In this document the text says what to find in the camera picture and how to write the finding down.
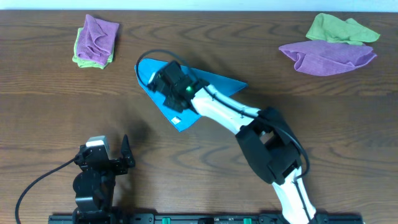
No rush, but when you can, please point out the blue microfibre cloth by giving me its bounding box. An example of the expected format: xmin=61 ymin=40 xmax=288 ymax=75
xmin=134 ymin=58 xmax=247 ymax=132

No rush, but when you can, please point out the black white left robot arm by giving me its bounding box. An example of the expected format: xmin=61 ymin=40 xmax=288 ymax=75
xmin=72 ymin=135 xmax=136 ymax=224

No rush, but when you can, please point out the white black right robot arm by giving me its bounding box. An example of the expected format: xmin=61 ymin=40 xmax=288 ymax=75
xmin=146 ymin=61 xmax=316 ymax=223

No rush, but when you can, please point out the white cloth label tag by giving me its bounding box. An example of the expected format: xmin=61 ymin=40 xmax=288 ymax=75
xmin=171 ymin=117 xmax=181 ymax=124

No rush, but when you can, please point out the folded green cloth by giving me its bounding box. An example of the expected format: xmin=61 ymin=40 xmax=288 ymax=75
xmin=72 ymin=27 xmax=114 ymax=70

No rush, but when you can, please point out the folded purple cloth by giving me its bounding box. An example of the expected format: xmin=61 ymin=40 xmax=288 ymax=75
xmin=75 ymin=14 xmax=119 ymax=66

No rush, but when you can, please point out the crumpled purple cloth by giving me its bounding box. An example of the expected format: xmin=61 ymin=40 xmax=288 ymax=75
xmin=279 ymin=40 xmax=377 ymax=77

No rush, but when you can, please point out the crumpled green cloth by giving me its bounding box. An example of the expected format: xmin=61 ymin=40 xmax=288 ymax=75
xmin=306 ymin=13 xmax=381 ymax=45

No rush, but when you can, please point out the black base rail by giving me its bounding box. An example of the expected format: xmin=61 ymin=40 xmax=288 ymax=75
xmin=48 ymin=209 xmax=364 ymax=224

